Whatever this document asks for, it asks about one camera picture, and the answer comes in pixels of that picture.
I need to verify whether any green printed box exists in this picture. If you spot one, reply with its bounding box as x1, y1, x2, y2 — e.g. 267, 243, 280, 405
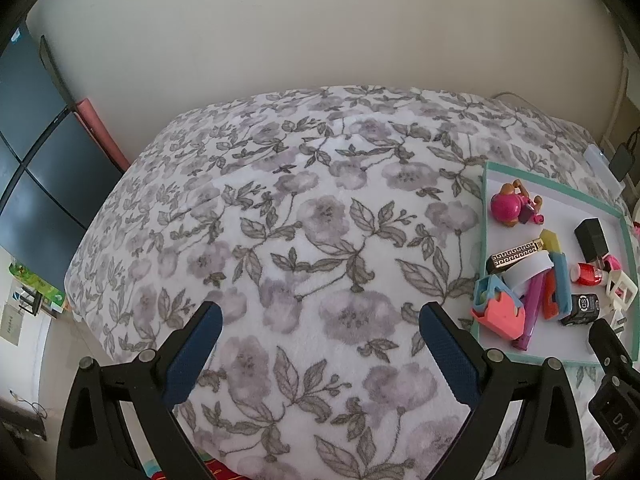
9, 262, 66, 313

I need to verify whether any pink toy pup figure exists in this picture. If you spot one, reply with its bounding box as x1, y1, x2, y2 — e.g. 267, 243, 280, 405
489, 181, 546, 231

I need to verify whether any person's right hand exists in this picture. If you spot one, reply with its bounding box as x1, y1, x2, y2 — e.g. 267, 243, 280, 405
592, 452, 626, 479

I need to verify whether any black power adapter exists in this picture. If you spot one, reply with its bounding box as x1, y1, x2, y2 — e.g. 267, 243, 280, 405
609, 142, 636, 181

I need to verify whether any pink rolled mat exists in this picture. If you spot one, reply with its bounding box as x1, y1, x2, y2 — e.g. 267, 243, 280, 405
75, 99, 132, 173

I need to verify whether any coral and blue plastic toy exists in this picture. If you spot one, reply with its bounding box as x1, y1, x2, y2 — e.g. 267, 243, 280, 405
470, 276, 527, 346

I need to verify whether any floral grey white blanket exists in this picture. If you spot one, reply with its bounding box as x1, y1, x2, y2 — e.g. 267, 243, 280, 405
64, 85, 640, 480

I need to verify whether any black gold patterned bar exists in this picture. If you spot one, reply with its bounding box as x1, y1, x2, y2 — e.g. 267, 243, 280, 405
486, 238, 546, 275

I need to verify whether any white power strip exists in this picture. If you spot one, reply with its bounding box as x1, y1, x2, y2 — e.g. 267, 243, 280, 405
584, 144, 626, 196

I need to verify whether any white curved plastic band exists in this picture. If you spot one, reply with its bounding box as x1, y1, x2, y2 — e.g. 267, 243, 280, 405
500, 251, 553, 296

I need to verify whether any blue plastic toy coral label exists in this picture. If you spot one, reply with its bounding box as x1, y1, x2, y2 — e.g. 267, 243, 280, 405
541, 250, 573, 321

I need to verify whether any teal shallow cardboard box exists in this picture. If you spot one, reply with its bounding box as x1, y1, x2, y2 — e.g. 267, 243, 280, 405
472, 161, 640, 367

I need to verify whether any black charger plug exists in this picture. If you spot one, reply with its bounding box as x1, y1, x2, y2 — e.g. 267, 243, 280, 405
573, 217, 611, 266

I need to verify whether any dark glass cabinet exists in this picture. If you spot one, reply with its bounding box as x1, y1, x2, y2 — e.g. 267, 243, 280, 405
0, 25, 126, 291

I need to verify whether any small red bottle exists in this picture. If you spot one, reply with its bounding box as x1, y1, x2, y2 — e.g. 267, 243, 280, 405
570, 261, 608, 286

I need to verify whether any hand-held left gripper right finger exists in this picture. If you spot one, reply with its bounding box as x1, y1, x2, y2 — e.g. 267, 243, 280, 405
418, 301, 586, 480

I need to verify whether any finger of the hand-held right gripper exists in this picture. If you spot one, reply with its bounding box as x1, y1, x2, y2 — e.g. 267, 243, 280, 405
587, 317, 640, 380

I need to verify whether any purple tube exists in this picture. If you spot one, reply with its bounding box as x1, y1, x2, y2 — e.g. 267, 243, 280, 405
511, 272, 547, 352

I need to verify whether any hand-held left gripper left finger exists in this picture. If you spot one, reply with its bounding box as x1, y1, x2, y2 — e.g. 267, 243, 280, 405
55, 301, 224, 480

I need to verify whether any white plastic frame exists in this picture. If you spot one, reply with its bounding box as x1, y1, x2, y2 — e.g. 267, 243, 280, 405
604, 270, 640, 313

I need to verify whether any black toy car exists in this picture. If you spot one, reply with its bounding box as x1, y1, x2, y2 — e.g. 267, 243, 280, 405
559, 293, 601, 327

